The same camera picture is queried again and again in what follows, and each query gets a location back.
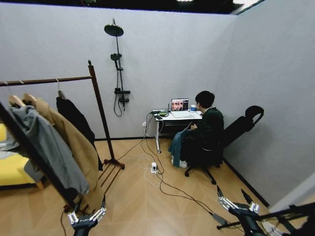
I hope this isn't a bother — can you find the white floor cable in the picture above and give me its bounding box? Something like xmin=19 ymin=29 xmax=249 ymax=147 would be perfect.
xmin=108 ymin=115 xmax=164 ymax=187

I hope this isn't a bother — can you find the black hand shower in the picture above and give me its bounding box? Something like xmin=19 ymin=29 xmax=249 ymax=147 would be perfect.
xmin=110 ymin=52 xmax=122 ymax=70

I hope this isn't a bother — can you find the black floor cable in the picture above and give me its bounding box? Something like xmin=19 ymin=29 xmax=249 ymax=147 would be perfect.
xmin=141 ymin=112 xmax=214 ymax=215

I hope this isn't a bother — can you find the grey clothes pile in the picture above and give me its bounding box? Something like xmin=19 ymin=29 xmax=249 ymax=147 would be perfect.
xmin=0 ymin=140 xmax=20 ymax=160

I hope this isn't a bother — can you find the black rain shower column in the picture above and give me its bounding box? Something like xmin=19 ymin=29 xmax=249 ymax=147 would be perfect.
xmin=103 ymin=18 xmax=131 ymax=104

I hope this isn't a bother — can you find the white desk on wheels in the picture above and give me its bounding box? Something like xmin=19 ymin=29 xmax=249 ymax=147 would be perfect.
xmin=152 ymin=110 xmax=204 ymax=154

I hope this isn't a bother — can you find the open laptop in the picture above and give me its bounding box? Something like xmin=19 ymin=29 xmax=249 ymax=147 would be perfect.
xmin=170 ymin=98 xmax=194 ymax=119

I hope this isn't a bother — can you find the wooden hanger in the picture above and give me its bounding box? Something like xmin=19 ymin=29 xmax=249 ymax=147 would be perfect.
xmin=22 ymin=92 xmax=38 ymax=104
xmin=7 ymin=94 xmax=26 ymax=108

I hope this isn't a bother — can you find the yellow sofa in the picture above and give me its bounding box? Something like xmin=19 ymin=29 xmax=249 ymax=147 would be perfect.
xmin=0 ymin=122 xmax=48 ymax=190

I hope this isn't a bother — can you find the hanger with metal hook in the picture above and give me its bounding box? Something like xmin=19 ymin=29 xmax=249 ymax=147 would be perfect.
xmin=55 ymin=78 xmax=68 ymax=100

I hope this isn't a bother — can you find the dark wooden clothes rack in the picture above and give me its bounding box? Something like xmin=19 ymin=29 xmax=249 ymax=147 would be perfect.
xmin=0 ymin=59 xmax=126 ymax=214

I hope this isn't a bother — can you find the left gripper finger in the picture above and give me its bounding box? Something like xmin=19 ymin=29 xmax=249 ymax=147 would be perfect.
xmin=67 ymin=200 xmax=82 ymax=226
xmin=89 ymin=195 xmax=107 ymax=222

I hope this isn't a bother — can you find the black office chair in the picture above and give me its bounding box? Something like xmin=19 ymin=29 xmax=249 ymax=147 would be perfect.
xmin=184 ymin=105 xmax=265 ymax=185

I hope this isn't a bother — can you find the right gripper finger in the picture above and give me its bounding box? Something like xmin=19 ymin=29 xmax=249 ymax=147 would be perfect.
xmin=216 ymin=185 xmax=236 ymax=212
xmin=240 ymin=188 xmax=261 ymax=215

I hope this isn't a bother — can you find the black shower hose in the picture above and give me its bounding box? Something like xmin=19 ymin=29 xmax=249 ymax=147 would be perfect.
xmin=113 ymin=94 xmax=126 ymax=118

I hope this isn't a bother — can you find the grey power adapter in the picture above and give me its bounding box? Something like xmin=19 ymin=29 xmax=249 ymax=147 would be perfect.
xmin=211 ymin=212 xmax=228 ymax=226

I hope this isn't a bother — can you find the black hanging garment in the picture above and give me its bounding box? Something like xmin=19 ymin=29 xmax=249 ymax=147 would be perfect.
xmin=56 ymin=96 xmax=104 ymax=172

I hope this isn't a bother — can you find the black metal frame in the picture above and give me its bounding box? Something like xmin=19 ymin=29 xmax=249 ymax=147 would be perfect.
xmin=216 ymin=202 xmax=315 ymax=236

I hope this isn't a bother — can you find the teal garment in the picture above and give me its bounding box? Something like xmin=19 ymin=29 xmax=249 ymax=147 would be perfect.
xmin=168 ymin=130 xmax=192 ymax=169

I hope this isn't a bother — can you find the person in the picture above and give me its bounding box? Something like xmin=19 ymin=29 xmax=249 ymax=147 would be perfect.
xmin=168 ymin=90 xmax=225 ymax=169

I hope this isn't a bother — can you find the grey hooded garment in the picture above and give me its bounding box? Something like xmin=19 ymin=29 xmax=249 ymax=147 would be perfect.
xmin=9 ymin=105 xmax=90 ymax=195

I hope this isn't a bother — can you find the tan long coat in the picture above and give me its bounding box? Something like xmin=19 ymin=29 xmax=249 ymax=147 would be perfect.
xmin=31 ymin=97 xmax=105 ymax=212

